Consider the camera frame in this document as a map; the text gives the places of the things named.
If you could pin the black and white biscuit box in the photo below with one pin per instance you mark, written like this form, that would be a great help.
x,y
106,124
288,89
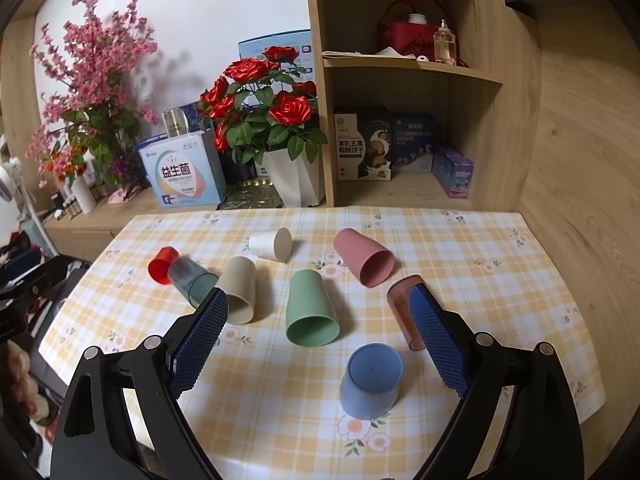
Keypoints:
x,y
362,145

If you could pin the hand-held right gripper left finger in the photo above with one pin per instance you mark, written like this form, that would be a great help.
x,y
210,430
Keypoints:
x,y
197,345

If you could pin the blue cup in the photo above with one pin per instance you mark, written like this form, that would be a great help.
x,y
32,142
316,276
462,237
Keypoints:
x,y
371,380

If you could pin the white wall socket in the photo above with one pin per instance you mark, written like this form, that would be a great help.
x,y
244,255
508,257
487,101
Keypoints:
x,y
147,102

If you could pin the red cup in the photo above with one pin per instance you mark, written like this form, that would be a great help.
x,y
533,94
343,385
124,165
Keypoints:
x,y
161,266

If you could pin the white stand fan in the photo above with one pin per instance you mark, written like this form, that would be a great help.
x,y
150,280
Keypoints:
x,y
10,180

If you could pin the yellow plaid tablecloth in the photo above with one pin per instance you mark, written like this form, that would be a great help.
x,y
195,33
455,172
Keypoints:
x,y
280,410

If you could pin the pink cup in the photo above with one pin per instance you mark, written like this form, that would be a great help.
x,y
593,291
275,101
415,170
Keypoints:
x,y
364,257

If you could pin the beige cup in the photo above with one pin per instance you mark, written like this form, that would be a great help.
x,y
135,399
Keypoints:
x,y
240,287

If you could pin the green cup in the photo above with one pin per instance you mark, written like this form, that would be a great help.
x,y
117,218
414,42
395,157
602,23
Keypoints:
x,y
311,312

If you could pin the clear perfume bottle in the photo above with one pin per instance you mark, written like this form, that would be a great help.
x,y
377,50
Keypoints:
x,y
445,45

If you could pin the large blue box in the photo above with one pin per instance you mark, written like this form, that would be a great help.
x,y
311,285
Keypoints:
x,y
260,47

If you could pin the low wooden cabinet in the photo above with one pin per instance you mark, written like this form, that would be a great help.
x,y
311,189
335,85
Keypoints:
x,y
100,225

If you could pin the white vase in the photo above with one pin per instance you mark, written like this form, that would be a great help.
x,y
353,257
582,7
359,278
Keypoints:
x,y
84,195

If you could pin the white faceted flower pot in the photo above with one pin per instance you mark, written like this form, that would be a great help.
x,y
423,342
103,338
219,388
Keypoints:
x,y
295,177

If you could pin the clear brown cup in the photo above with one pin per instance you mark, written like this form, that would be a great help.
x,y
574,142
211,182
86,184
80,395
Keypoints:
x,y
400,310

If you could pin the pink blossom bouquet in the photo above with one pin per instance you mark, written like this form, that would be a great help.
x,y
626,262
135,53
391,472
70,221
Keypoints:
x,y
95,75

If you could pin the person's left hand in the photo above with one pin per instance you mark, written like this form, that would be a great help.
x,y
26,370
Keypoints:
x,y
22,385

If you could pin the purple box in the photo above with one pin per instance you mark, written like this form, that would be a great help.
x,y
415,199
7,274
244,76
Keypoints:
x,y
452,172

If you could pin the silver can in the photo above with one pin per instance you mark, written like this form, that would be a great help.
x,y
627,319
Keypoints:
x,y
175,122

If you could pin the white cup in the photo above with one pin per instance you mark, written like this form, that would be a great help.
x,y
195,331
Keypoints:
x,y
270,246

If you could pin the dark blue box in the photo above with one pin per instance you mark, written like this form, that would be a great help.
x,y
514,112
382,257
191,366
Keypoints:
x,y
414,142

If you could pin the wooden shelf unit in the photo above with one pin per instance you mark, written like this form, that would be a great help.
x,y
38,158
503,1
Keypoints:
x,y
480,125

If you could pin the stack of papers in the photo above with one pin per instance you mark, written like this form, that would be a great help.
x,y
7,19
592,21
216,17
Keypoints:
x,y
360,55

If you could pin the clear grey-blue cup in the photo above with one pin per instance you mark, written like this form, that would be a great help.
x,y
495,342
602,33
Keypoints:
x,y
192,282

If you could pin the red rose plant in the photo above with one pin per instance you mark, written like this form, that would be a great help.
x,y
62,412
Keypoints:
x,y
265,105

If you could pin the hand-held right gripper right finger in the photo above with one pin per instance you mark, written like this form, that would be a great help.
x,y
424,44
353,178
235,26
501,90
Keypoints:
x,y
440,345

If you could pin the white and blue carton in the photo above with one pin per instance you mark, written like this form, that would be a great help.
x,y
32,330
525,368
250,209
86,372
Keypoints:
x,y
180,170

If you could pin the red basket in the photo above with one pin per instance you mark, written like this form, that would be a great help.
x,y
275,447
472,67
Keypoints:
x,y
405,35

